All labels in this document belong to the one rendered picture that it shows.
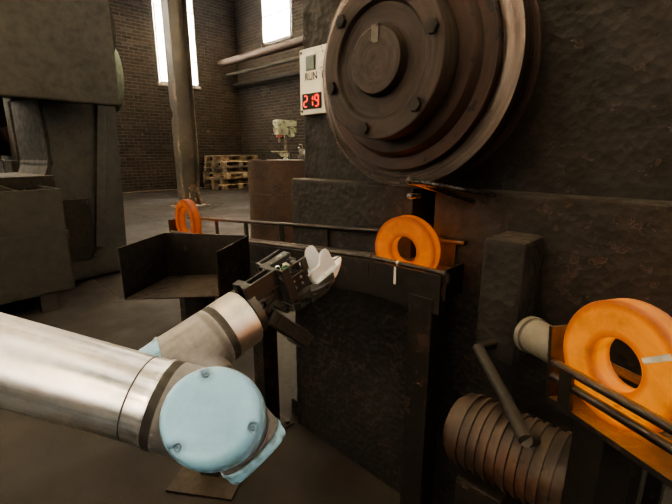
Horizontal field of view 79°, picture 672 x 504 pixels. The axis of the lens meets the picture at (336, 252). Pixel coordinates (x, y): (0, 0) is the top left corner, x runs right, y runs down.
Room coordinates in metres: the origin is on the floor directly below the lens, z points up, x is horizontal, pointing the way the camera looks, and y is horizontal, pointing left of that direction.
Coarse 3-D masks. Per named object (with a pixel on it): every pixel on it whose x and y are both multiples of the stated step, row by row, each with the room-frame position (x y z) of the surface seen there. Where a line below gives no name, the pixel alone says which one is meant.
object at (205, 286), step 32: (128, 256) 1.02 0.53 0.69; (160, 256) 1.15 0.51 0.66; (192, 256) 1.17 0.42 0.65; (224, 256) 0.98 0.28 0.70; (128, 288) 1.00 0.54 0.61; (160, 288) 1.06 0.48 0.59; (192, 288) 1.03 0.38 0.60; (224, 288) 0.97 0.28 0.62; (192, 480) 1.01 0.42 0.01; (224, 480) 1.01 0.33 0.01
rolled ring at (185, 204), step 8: (184, 200) 1.65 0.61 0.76; (176, 208) 1.71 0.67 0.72; (184, 208) 1.69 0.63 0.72; (192, 208) 1.62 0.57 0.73; (176, 216) 1.71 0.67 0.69; (184, 216) 1.72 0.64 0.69; (192, 216) 1.60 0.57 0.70; (176, 224) 1.72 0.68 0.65; (184, 224) 1.72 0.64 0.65; (192, 224) 1.60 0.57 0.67; (200, 224) 1.61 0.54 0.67; (192, 232) 1.61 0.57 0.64; (200, 232) 1.62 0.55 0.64
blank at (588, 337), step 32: (576, 320) 0.50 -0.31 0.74; (608, 320) 0.46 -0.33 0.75; (640, 320) 0.42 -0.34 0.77; (576, 352) 0.49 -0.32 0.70; (608, 352) 0.48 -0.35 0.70; (640, 352) 0.42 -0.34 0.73; (576, 384) 0.48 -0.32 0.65; (608, 384) 0.45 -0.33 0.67; (640, 384) 0.41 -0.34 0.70; (608, 416) 0.44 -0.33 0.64
